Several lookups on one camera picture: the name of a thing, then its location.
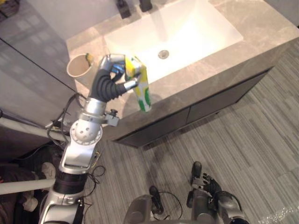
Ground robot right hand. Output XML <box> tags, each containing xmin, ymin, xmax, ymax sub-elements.
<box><xmin>202</xmin><ymin>172</ymin><xmax>222</xmax><ymax>196</ymax></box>

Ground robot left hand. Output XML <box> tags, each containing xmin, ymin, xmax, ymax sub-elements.
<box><xmin>89</xmin><ymin>54</ymin><xmax>143</xmax><ymax>102</ymax></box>

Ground yellow green toothpaste tube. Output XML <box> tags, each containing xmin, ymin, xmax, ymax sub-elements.
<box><xmin>124</xmin><ymin>55</ymin><xmax>153</xmax><ymax>113</ymax></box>

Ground robot right foot dark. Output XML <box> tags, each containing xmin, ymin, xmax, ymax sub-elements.
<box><xmin>191</xmin><ymin>161</ymin><xmax>203</xmax><ymax>187</ymax></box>

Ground robot foot dark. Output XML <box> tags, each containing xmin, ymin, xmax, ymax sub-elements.
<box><xmin>191</xmin><ymin>161</ymin><xmax>203</xmax><ymax>187</ymax></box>
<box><xmin>149</xmin><ymin>185</ymin><xmax>164</xmax><ymax>215</ymax></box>

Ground robot right leg silver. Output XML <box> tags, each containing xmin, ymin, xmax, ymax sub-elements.
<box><xmin>186</xmin><ymin>176</ymin><xmax>214</xmax><ymax>224</ymax></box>

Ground robot leg silver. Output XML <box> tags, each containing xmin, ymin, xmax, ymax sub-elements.
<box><xmin>186</xmin><ymin>176</ymin><xmax>214</xmax><ymax>224</ymax></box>
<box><xmin>123</xmin><ymin>194</ymin><xmax>155</xmax><ymax>224</ymax></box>

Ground beige paper cup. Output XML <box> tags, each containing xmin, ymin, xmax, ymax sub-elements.
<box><xmin>66</xmin><ymin>53</ymin><xmax>94</xmax><ymax>85</ymax></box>

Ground robot left foot dark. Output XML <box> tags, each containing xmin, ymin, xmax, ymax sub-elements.
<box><xmin>149</xmin><ymin>185</ymin><xmax>164</xmax><ymax>215</ymax></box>

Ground clear bubble wrap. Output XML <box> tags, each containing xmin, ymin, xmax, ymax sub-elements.
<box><xmin>256</xmin><ymin>204</ymin><xmax>299</xmax><ymax>224</ymax></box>

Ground robot left leg silver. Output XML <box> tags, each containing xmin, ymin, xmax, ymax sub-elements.
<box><xmin>123</xmin><ymin>194</ymin><xmax>155</xmax><ymax>224</ymax></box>

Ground running water stream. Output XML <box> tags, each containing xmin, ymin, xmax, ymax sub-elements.
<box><xmin>151</xmin><ymin>6</ymin><xmax>169</xmax><ymax>43</ymax></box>

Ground black faucet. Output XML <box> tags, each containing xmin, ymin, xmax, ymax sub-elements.
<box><xmin>139</xmin><ymin>0</ymin><xmax>153</xmax><ymax>13</ymax></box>

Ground white rectangular sink basin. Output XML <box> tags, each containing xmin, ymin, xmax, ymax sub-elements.
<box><xmin>103</xmin><ymin>0</ymin><xmax>244</xmax><ymax>85</ymax></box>

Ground white shoe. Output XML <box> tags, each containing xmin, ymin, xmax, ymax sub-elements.
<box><xmin>41</xmin><ymin>161</ymin><xmax>57</xmax><ymax>181</ymax></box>

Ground marble vanity with dark doors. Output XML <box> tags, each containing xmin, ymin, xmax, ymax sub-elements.
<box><xmin>66</xmin><ymin>0</ymin><xmax>299</xmax><ymax>148</ymax></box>

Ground woven basket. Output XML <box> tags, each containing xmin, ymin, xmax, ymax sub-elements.
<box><xmin>0</xmin><ymin>0</ymin><xmax>21</xmax><ymax>22</ymax></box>

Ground black cable loop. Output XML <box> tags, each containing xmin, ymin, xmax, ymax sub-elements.
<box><xmin>157</xmin><ymin>191</ymin><xmax>183</xmax><ymax>218</ymax></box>

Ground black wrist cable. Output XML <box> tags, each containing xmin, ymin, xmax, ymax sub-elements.
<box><xmin>46</xmin><ymin>92</ymin><xmax>85</xmax><ymax>141</ymax></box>

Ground black faucet handle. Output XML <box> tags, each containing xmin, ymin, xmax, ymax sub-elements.
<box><xmin>116</xmin><ymin>0</ymin><xmax>131</xmax><ymax>20</ymax></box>

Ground white frame tube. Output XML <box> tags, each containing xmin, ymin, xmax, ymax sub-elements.
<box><xmin>0</xmin><ymin>109</ymin><xmax>71</xmax><ymax>142</ymax></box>
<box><xmin>0</xmin><ymin>178</ymin><xmax>57</xmax><ymax>195</ymax></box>

